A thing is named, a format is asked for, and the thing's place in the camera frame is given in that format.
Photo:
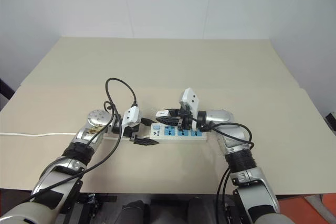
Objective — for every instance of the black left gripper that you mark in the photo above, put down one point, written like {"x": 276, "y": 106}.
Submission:
{"x": 131, "y": 131}

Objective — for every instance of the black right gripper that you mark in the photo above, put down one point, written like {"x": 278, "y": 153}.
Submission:
{"x": 185, "y": 120}

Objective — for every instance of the white charger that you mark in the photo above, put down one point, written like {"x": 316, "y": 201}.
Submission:
{"x": 162, "y": 114}

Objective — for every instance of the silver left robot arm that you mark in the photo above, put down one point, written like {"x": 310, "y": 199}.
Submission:
{"x": 78, "y": 134}

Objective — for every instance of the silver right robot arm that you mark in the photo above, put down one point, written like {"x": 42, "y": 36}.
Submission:
{"x": 236, "y": 134}

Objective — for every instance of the white power strip blue sockets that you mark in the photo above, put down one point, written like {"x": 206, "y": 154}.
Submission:
{"x": 168, "y": 131}

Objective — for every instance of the dark rounded shape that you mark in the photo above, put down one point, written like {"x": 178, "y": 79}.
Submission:
{"x": 135, "y": 212}

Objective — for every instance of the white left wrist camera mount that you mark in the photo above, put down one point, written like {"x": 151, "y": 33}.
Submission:
{"x": 130, "y": 116}

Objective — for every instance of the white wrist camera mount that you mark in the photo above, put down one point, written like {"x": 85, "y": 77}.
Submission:
{"x": 130, "y": 116}
{"x": 190, "y": 100}

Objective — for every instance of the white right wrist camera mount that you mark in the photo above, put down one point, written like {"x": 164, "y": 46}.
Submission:
{"x": 190, "y": 100}

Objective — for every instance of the dark object at wall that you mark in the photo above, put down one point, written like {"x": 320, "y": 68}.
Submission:
{"x": 5, "y": 93}

